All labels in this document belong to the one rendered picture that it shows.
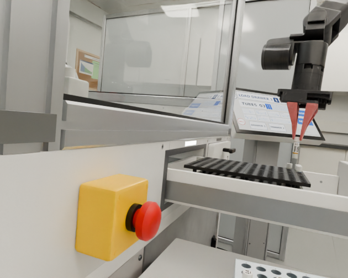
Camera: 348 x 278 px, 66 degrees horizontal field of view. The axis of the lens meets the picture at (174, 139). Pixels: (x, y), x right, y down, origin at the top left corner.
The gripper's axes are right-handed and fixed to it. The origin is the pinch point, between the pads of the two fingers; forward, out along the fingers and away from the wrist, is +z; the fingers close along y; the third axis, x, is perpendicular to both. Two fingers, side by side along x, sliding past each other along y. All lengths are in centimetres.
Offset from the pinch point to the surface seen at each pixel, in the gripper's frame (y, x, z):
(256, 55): -51, 152, -74
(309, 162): -4, 292, 3
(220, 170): -10.8, -14.0, 9.4
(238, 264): -2.7, -24.8, 20.5
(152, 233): -8.9, -38.4, 15.1
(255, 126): -24, 70, -9
